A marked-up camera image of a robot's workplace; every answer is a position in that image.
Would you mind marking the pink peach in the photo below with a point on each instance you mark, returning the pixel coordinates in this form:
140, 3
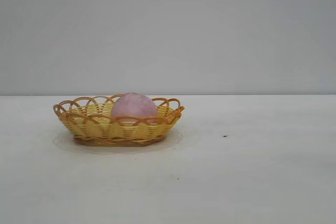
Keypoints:
134, 106

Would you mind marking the yellow woven wicker basket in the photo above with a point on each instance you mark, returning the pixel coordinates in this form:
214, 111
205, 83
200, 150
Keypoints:
99, 132

